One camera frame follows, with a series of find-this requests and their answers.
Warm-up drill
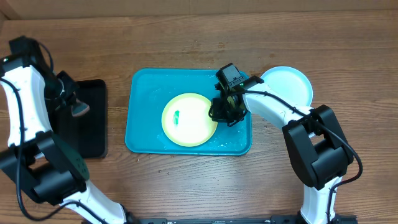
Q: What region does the dark bow-shaped sponge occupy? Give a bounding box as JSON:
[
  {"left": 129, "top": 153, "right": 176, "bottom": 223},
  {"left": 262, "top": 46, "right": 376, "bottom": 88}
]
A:
[{"left": 71, "top": 99, "right": 90, "bottom": 118}]

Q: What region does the yellow-green plate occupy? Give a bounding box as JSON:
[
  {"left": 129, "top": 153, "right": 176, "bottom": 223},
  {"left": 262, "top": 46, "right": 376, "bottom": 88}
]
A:
[{"left": 161, "top": 93, "right": 218, "bottom": 147}]

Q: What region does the light blue plate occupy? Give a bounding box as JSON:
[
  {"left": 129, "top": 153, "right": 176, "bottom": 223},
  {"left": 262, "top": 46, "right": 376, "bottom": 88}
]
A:
[{"left": 261, "top": 66, "right": 313, "bottom": 106}]

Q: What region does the white plate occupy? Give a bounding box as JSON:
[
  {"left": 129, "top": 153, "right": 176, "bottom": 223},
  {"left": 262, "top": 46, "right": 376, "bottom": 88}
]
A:
[{"left": 307, "top": 98, "right": 313, "bottom": 106}]

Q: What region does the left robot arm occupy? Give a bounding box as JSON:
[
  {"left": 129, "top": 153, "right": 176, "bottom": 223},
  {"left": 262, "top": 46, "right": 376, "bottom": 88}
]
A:
[{"left": 1, "top": 54, "right": 134, "bottom": 223}]

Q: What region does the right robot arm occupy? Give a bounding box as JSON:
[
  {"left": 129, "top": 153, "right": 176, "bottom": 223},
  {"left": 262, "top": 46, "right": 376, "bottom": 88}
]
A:
[{"left": 208, "top": 76, "right": 354, "bottom": 223}]

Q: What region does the black plastic tray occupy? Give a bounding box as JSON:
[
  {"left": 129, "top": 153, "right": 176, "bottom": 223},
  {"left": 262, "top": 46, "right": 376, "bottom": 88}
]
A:
[{"left": 50, "top": 79, "right": 108, "bottom": 159}]

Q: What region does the teal plastic tray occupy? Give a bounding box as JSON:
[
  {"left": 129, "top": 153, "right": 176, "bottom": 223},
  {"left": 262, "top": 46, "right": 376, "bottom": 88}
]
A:
[{"left": 125, "top": 68, "right": 252, "bottom": 156}]

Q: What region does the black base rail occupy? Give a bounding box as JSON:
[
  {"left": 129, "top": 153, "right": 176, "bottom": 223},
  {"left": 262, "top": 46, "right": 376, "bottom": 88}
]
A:
[{"left": 136, "top": 215, "right": 306, "bottom": 224}]

